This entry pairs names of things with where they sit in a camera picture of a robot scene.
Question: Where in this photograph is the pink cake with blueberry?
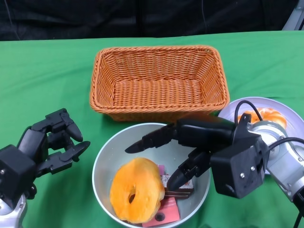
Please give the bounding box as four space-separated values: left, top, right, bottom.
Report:
142 197 181 227

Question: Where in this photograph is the thin hanging cable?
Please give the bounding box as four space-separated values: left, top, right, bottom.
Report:
199 0 206 33

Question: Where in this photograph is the chocolate cake slice with cherry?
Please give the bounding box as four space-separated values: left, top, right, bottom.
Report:
161 174 195 200

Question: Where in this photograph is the oblong twisted bread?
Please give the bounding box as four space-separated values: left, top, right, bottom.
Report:
244 107 287 129

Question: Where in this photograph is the pale grey bowl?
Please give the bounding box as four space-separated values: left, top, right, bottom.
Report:
92 122 211 226

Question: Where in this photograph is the magenta striped cake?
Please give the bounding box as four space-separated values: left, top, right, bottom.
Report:
156 164 167 177

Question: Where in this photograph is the white lavender plate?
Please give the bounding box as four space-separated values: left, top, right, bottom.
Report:
217 96 304 175

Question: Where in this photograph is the grey metal frame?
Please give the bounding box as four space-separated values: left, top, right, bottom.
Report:
282 0 304 31

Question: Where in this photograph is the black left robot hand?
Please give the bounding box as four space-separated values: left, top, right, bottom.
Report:
18 108 91 178

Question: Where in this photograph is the orange wicker basket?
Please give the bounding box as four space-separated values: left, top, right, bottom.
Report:
89 45 230 123

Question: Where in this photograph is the ring-shaped donut bread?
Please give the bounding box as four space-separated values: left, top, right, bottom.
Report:
109 157 165 224

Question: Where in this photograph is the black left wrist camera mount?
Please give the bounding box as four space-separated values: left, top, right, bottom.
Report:
0 144 38 210

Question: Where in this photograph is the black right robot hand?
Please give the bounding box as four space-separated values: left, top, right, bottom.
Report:
124 118 236 191

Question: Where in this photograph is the black backdrop cloth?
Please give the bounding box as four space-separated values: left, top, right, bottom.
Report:
0 0 304 43

